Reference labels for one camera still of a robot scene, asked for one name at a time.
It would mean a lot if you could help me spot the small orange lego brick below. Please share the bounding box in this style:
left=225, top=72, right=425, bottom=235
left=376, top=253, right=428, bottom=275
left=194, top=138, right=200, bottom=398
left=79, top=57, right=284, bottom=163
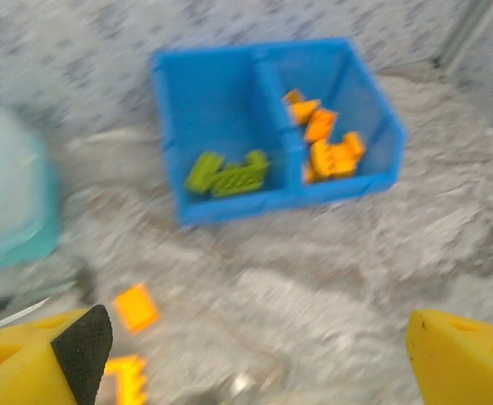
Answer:
left=111, top=283, right=162, bottom=334

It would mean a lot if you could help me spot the blue two-compartment plastic bin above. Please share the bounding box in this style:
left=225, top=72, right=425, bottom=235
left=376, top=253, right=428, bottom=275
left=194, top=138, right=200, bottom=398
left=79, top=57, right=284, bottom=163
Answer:
left=151, top=36, right=408, bottom=227

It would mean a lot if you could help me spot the large green lego brick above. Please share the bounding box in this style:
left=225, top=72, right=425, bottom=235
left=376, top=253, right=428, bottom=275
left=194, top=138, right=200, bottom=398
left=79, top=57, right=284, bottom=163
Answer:
left=210, top=162, right=271, bottom=198

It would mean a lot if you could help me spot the small green lego brick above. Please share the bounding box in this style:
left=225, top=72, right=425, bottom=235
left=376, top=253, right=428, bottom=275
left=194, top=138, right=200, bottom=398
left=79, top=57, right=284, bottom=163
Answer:
left=244, top=149, right=271, bottom=170

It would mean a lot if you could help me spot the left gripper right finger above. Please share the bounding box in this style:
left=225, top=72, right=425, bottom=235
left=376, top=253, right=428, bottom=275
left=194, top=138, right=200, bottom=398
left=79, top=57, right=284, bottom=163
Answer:
left=404, top=308, right=493, bottom=405

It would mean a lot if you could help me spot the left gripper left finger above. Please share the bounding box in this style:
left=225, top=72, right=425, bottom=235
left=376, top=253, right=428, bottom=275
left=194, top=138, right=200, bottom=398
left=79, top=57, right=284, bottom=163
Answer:
left=0, top=304, right=115, bottom=405

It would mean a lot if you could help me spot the orange toy saw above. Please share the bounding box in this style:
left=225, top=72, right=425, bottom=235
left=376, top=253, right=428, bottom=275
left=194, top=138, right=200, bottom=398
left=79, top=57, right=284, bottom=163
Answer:
left=102, top=354, right=150, bottom=405

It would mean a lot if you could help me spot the aluminium corner post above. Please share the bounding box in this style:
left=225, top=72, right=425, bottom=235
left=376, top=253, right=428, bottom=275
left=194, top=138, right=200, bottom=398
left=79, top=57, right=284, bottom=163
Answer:
left=436, top=0, right=493, bottom=75

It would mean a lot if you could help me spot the clear teal toolbox white handle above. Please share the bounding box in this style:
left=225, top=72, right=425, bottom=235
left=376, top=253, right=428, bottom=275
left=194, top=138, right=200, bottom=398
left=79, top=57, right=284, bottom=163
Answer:
left=0, top=105, right=61, bottom=273

